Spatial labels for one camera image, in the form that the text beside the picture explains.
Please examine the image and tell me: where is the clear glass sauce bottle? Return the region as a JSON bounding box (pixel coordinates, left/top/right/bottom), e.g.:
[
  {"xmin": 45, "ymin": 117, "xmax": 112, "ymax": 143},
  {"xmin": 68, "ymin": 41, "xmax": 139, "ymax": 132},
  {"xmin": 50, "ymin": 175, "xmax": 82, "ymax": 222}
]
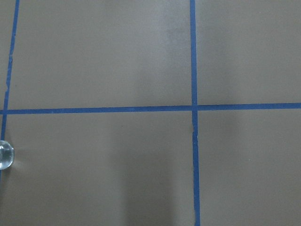
[{"xmin": 0, "ymin": 140, "xmax": 15, "ymax": 170}]

